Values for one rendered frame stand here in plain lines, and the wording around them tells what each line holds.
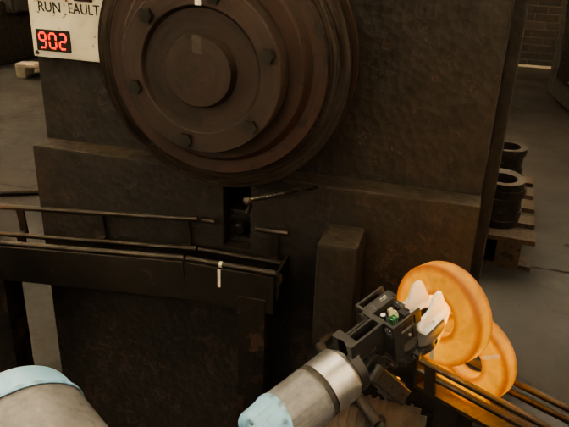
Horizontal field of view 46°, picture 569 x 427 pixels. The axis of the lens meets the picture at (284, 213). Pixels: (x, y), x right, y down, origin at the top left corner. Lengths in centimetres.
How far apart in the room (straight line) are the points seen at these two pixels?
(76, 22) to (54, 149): 28
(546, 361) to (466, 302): 152
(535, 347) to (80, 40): 181
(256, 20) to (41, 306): 178
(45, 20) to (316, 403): 100
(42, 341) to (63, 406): 181
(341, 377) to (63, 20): 95
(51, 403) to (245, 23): 66
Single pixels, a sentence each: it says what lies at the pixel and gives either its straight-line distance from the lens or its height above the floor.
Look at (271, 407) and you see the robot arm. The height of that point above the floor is 82.
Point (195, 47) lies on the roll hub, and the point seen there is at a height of 116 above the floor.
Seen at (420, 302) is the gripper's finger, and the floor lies 85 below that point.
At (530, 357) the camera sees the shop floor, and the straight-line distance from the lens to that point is 246.
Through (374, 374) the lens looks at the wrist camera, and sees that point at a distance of 91.
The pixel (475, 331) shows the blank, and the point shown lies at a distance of 97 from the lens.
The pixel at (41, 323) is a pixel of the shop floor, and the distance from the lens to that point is 253.
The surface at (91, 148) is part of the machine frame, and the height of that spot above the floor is 87.
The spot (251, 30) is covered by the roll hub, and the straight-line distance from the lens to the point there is 107.
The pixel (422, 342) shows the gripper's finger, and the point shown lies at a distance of 94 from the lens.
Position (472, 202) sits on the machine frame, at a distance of 129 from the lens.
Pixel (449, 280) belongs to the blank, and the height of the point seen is 89.
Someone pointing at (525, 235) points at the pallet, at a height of 14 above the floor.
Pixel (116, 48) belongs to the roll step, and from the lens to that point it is 125.
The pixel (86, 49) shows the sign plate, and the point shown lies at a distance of 147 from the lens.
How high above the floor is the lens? 136
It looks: 25 degrees down
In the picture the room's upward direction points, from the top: 2 degrees clockwise
